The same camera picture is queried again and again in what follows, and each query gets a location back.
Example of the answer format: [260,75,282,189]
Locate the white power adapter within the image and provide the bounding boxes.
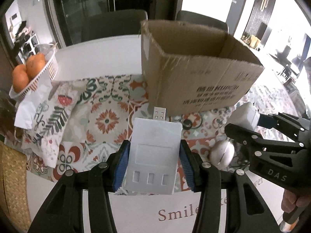
[226,102,260,131]

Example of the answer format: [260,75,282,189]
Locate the white battery charger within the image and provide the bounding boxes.
[125,107,182,195]

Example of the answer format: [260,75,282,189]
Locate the person right hand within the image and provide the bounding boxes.
[281,190,311,214]

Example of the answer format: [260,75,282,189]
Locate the woven straw chair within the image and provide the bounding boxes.
[1,143,31,232]

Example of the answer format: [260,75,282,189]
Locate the small black round object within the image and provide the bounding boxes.
[182,119,193,130]

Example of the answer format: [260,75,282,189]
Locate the brown cardboard box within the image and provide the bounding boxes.
[141,20,264,116]

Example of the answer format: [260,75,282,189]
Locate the mushroom print cloth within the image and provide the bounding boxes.
[21,80,86,168]

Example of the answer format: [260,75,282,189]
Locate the patterned floral table mat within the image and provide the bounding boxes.
[24,73,299,182]

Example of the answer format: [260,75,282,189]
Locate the dark chair right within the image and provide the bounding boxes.
[176,10,229,33]

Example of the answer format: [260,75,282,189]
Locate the dark chair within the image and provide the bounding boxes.
[176,10,229,33]
[81,10,148,42]

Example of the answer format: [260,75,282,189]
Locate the orange fruit front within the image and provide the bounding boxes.
[12,64,30,93]

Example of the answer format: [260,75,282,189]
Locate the orange fruit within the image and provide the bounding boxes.
[26,53,46,79]
[12,64,30,93]

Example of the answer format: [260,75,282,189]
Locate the orange fruit rear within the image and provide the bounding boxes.
[26,53,46,79]

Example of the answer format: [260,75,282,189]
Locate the white fruit basket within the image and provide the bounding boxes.
[9,44,59,102]

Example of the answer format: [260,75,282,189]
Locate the white shelf unit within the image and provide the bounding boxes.
[9,21,39,59]

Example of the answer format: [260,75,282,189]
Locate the dark chair left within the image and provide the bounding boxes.
[81,10,148,42]

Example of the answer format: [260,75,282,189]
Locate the dark slatted wall panel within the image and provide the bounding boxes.
[243,0,276,39]

